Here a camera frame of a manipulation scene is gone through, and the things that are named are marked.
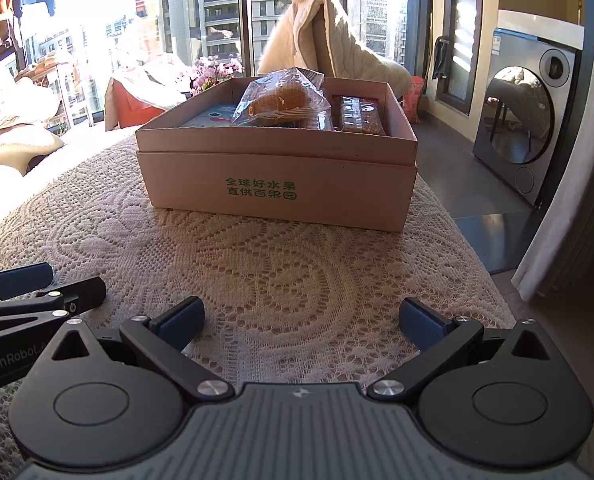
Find cream lace tablecloth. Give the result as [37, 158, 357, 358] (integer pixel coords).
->
[0, 125, 518, 480]

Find pink cardboard box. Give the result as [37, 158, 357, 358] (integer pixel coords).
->
[136, 77, 419, 233]

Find dark hanging cloth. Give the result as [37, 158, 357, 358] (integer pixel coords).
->
[431, 36, 451, 81]

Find pink dotted blanket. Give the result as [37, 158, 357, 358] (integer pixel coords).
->
[0, 77, 60, 133]

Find red cushion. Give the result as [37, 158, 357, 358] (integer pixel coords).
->
[402, 76, 425, 124]

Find clear wafer packet red ends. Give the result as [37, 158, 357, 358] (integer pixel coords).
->
[333, 94, 387, 137]

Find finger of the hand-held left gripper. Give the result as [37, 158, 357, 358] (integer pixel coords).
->
[0, 276, 107, 336]
[0, 262, 54, 302]

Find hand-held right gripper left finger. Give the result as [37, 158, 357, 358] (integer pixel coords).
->
[52, 296, 233, 403]

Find pink flower plant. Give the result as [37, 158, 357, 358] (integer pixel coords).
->
[176, 55, 246, 97]

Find red plastic stool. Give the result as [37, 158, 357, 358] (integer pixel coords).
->
[104, 80, 178, 131]

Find clear bun packet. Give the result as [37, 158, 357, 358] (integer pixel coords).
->
[229, 66, 334, 132]

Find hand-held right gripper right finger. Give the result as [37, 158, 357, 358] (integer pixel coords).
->
[368, 297, 552, 401]

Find cream quilted blanket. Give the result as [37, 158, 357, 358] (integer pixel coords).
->
[256, 0, 413, 106]

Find clothes drying rack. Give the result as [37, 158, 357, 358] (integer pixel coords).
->
[14, 52, 95, 128]

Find grey washing machine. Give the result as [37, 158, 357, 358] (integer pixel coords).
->
[473, 27, 585, 207]

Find blue white snack packet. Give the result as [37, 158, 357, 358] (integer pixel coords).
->
[183, 102, 245, 128]

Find cream pillow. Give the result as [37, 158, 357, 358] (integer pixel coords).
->
[0, 132, 65, 177]

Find dark framed glass door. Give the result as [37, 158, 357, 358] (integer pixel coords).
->
[434, 0, 484, 117]

